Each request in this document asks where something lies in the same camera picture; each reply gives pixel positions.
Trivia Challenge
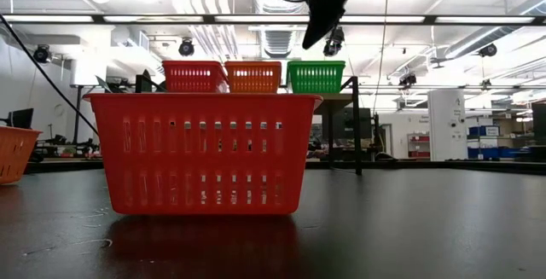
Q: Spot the white pillar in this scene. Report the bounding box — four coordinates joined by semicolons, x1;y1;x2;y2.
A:
427;88;468;162

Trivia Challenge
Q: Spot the red bin shelf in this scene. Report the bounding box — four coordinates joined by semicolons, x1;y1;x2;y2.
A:
407;132;432;160

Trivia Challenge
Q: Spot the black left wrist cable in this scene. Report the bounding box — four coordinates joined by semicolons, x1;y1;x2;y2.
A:
0;13;100;137

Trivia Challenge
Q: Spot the black stand pole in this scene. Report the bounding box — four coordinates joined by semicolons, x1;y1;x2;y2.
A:
73;84;96;144

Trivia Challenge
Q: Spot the black aluminium table frame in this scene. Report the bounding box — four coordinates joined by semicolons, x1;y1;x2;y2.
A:
23;157;546;177

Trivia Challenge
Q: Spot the red plastic basket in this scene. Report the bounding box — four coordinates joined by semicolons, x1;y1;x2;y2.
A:
163;65;229;94
83;92;324;217
161;60;226;67

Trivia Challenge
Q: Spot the green snake plant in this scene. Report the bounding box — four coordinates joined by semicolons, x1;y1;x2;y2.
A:
95;68;168;95

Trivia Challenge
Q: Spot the green plastic basket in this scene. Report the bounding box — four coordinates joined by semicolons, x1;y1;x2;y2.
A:
288;65;346;95
286;60;346;67

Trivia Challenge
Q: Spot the large black monitor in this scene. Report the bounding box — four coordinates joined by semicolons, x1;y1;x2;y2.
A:
332;108;374;140

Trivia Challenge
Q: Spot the black monitor with stand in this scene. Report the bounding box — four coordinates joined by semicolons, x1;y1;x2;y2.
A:
0;108;35;131

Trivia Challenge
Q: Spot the blue storage bins rack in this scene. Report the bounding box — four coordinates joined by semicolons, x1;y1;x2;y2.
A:
467;125;532;160

